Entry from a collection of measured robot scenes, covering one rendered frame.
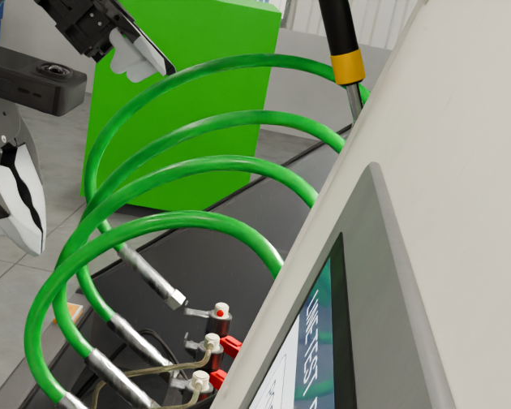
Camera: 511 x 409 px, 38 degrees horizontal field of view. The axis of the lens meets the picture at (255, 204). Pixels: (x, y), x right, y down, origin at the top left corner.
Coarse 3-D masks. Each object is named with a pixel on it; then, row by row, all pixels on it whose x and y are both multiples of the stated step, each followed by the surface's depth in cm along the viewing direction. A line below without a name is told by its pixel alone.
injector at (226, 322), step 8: (208, 312) 88; (208, 320) 87; (216, 320) 86; (224, 320) 86; (208, 328) 87; (216, 328) 87; (224, 328) 87; (224, 336) 87; (192, 352) 89; (224, 352) 88
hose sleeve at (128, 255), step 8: (128, 248) 86; (120, 256) 86; (128, 256) 86; (136, 256) 86; (128, 264) 86; (136, 264) 86; (144, 264) 86; (136, 272) 86; (144, 272) 86; (152, 272) 86; (144, 280) 86; (152, 280) 86; (160, 280) 86; (152, 288) 87; (160, 288) 86; (168, 288) 87; (168, 296) 87
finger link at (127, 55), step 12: (132, 24) 96; (120, 36) 96; (120, 48) 96; (132, 48) 95; (144, 48) 94; (120, 60) 96; (132, 60) 95; (144, 60) 95; (156, 60) 95; (120, 72) 95
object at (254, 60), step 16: (208, 64) 79; (224, 64) 78; (240, 64) 78; (256, 64) 78; (272, 64) 78; (288, 64) 78; (304, 64) 78; (320, 64) 78; (160, 80) 80; (176, 80) 79; (144, 96) 80; (368, 96) 78; (128, 112) 81; (112, 128) 82; (96, 144) 82; (96, 160) 83; (96, 176) 84
